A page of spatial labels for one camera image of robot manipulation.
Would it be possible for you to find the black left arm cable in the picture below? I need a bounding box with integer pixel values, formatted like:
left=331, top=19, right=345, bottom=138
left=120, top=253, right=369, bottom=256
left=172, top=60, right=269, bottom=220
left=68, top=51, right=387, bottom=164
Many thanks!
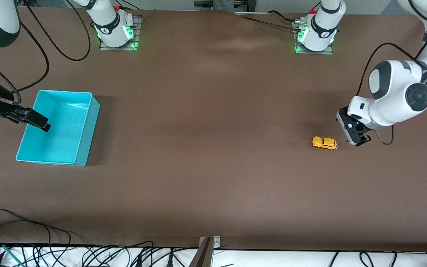
left=357, top=0, right=427, bottom=146

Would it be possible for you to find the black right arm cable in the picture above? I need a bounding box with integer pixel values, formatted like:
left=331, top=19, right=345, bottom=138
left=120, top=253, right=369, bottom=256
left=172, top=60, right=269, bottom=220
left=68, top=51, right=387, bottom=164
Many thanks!
left=0, top=0, right=91, bottom=105

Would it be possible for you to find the turquoise plastic bin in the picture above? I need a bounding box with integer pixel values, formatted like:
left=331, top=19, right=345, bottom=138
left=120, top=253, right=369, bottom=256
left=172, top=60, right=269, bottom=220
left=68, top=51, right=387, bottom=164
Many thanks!
left=16, top=89, right=101, bottom=167

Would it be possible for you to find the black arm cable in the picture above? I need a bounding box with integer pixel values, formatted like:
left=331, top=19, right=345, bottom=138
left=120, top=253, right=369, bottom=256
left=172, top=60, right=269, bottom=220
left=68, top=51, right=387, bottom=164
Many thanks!
left=0, top=0, right=91, bottom=105
left=357, top=0, right=427, bottom=146

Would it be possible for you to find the aluminium frame rail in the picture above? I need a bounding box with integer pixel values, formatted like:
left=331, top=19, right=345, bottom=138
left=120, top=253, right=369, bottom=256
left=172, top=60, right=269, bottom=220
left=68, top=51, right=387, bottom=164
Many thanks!
left=194, top=0, right=255, bottom=9

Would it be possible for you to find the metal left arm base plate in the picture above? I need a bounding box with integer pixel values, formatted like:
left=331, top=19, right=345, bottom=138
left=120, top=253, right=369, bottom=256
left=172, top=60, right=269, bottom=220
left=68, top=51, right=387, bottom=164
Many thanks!
left=293, top=20, right=335, bottom=55

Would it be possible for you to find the small metal edge bracket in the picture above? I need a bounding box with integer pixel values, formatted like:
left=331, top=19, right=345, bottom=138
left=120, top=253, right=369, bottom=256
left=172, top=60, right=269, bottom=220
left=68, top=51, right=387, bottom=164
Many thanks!
left=199, top=236, right=221, bottom=250

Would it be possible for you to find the grey metal post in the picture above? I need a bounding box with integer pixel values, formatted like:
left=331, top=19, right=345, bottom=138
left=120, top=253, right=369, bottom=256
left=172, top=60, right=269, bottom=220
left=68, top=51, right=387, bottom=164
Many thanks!
left=188, top=237, right=213, bottom=267

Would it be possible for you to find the grey braided cable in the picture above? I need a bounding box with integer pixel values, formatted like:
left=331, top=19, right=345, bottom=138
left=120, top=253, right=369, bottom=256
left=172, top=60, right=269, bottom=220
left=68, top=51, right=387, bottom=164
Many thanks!
left=235, top=13, right=300, bottom=32

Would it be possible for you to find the yellow beetle toy car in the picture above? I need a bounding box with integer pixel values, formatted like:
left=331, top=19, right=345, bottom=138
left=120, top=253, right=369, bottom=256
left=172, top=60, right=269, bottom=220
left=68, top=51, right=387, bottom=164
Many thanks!
left=312, top=136, right=338, bottom=150

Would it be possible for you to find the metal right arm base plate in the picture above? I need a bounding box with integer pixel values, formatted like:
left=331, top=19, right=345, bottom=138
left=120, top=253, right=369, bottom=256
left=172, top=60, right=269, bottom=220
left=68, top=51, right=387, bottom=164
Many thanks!
left=99, top=15, right=142, bottom=51

